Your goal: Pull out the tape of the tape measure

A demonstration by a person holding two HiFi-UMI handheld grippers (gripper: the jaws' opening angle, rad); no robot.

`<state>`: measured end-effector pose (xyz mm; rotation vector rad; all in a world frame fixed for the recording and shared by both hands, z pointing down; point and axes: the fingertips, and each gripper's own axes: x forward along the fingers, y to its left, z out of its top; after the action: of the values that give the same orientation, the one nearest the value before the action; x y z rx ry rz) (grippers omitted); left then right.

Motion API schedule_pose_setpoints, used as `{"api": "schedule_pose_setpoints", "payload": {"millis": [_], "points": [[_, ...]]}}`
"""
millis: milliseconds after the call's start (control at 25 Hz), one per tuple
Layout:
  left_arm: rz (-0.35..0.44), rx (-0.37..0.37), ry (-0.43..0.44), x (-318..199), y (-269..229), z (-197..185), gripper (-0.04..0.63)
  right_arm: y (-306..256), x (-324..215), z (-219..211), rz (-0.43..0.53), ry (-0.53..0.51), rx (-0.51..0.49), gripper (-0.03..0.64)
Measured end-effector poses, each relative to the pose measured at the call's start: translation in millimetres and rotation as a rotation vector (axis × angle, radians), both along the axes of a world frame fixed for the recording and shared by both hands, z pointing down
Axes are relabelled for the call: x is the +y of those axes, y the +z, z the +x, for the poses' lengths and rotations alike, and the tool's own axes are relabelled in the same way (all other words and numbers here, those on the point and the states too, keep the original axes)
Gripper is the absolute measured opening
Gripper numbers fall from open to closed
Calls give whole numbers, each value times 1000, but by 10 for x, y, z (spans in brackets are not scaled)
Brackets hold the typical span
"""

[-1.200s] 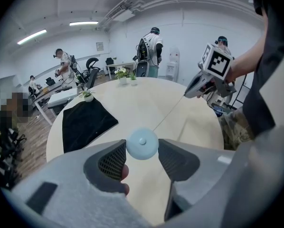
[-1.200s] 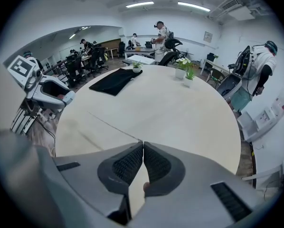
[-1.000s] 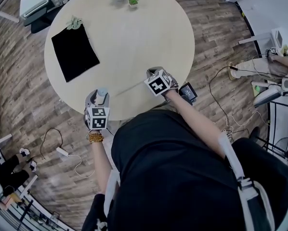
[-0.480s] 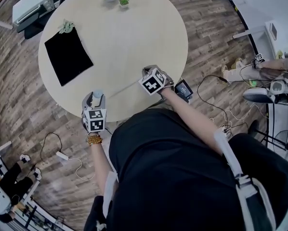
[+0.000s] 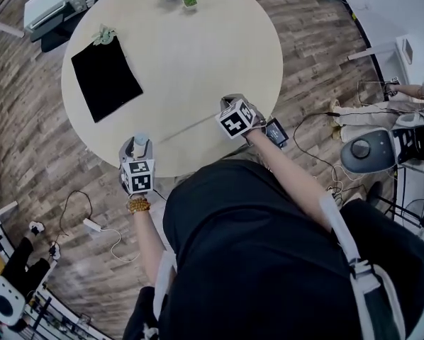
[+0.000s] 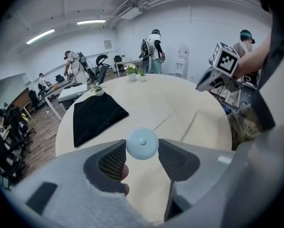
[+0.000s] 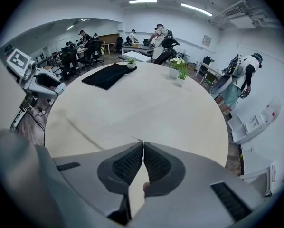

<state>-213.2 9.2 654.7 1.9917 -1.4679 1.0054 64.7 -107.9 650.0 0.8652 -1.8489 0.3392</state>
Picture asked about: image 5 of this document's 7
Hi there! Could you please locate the black small screen device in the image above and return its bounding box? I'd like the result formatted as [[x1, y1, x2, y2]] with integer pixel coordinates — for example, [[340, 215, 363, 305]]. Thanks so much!
[[264, 117, 290, 149]]

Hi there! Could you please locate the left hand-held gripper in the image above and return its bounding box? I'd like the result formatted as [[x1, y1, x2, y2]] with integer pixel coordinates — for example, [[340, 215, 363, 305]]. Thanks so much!
[[118, 137, 157, 196]]

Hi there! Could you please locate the standing fan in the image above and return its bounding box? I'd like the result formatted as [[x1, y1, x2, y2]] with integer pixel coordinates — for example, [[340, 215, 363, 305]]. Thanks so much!
[[392, 198, 424, 242]]

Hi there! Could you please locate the black cloth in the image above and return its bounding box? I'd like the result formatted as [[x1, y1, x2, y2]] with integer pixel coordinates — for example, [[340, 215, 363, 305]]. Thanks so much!
[[70, 35, 145, 124]]

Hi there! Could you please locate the white side desk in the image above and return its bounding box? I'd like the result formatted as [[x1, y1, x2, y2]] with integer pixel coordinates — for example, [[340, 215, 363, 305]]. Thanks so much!
[[347, 35, 424, 101]]

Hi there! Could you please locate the black floor cable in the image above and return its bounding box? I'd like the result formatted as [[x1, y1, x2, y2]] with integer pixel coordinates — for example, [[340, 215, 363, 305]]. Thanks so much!
[[58, 189, 94, 242]]

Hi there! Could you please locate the white power strip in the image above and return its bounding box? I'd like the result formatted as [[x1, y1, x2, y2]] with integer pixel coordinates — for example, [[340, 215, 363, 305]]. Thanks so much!
[[83, 217, 105, 234]]

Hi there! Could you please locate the person's right forearm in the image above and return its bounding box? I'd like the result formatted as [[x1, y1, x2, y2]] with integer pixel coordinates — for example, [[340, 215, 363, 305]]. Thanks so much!
[[245, 130, 335, 232]]

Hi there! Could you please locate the white countertop oven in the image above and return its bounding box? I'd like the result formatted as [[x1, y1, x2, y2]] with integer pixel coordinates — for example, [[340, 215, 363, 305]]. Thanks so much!
[[23, 0, 87, 35]]

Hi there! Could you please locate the person's left forearm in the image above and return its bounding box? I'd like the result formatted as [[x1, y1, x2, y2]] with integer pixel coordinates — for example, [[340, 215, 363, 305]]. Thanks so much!
[[126, 193, 170, 293]]

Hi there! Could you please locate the wooden bead bracelet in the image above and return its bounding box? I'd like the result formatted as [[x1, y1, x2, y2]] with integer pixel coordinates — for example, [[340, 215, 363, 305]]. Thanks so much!
[[125, 196, 152, 215]]

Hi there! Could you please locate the person's black shirt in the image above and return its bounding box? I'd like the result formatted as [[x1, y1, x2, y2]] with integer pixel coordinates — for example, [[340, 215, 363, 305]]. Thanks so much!
[[121, 159, 424, 340]]

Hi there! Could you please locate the grey shell backpack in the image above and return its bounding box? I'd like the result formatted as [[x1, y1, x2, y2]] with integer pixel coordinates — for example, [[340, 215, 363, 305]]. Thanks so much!
[[340, 127, 401, 174], [0, 276, 26, 326]]

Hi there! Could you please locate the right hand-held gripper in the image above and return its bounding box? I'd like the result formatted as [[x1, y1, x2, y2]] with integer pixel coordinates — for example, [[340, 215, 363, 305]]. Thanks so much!
[[215, 96, 267, 140]]

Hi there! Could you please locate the white backpack strap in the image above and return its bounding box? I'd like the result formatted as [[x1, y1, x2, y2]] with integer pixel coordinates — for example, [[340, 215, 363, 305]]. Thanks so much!
[[319, 192, 408, 340], [150, 249, 178, 320]]

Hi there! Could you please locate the small white round object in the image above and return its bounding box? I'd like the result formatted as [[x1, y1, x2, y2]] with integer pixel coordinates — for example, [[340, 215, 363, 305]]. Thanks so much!
[[133, 111, 223, 157]]

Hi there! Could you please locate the small leafy potted plant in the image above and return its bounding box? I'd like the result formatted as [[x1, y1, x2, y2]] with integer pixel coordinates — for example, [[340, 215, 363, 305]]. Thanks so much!
[[91, 23, 119, 47]]

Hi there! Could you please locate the white floor cable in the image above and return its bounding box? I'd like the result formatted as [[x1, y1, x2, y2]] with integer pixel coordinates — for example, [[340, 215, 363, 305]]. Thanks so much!
[[98, 227, 142, 264]]

